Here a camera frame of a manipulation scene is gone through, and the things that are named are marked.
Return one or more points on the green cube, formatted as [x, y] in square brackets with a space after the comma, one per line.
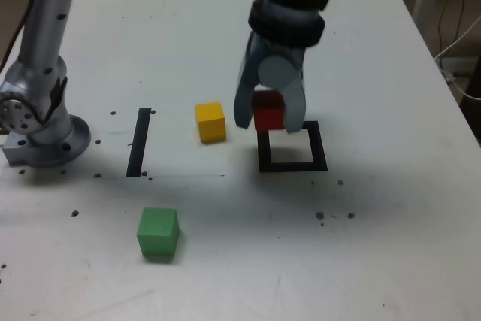
[158, 231]

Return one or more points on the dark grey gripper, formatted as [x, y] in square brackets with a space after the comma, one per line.
[282, 51]

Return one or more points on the yellow cube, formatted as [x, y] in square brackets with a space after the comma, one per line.
[210, 123]

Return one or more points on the black tape strip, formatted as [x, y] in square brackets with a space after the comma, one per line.
[137, 144]

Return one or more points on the black tape square outline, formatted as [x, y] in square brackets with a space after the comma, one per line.
[319, 148]

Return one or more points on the red cube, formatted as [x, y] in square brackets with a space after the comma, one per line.
[268, 114]

